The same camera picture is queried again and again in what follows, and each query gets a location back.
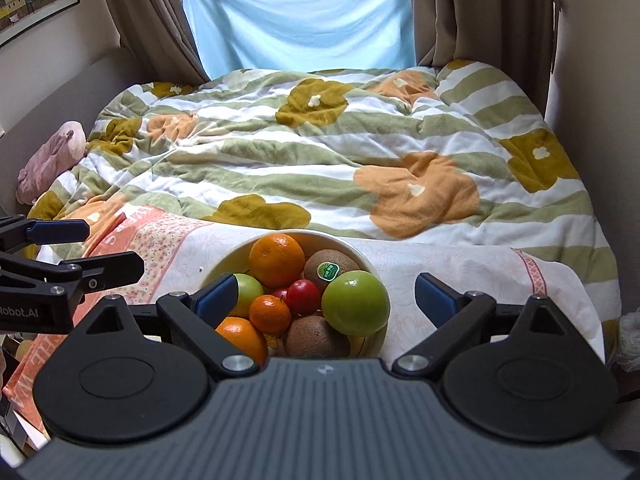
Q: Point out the pink plush toy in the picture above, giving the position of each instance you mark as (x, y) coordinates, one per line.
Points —
(64, 149)

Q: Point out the green apple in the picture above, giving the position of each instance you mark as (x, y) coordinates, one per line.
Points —
(356, 304)
(248, 290)

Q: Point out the large orange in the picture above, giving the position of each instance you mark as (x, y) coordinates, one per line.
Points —
(244, 336)
(276, 260)

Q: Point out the small mandarin orange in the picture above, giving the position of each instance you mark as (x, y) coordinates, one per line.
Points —
(270, 315)

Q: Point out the plain brown kiwi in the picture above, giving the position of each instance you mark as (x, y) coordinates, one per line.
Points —
(312, 337)

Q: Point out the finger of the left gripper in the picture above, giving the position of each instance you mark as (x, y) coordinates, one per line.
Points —
(86, 274)
(18, 232)

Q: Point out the cream bowl with duck print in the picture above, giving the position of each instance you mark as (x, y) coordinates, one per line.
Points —
(236, 261)

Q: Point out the brown right curtain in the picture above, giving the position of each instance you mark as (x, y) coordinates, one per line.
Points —
(516, 36)

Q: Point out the floral striped quilt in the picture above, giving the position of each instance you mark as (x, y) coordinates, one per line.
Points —
(442, 156)

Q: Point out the grey bed headboard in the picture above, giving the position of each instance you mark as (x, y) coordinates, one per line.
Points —
(79, 99)

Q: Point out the kiwi with green sticker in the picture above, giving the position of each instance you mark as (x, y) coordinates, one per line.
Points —
(325, 266)

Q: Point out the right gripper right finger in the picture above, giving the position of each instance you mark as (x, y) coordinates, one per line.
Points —
(458, 318)

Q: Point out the brown left curtain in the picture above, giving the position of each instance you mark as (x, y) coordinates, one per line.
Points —
(159, 37)

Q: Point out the light blue window sheet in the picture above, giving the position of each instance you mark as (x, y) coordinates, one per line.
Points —
(301, 35)

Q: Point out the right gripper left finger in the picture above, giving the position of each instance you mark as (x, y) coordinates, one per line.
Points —
(192, 321)

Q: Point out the brown curtain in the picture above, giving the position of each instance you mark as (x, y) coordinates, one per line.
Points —
(516, 36)
(159, 37)

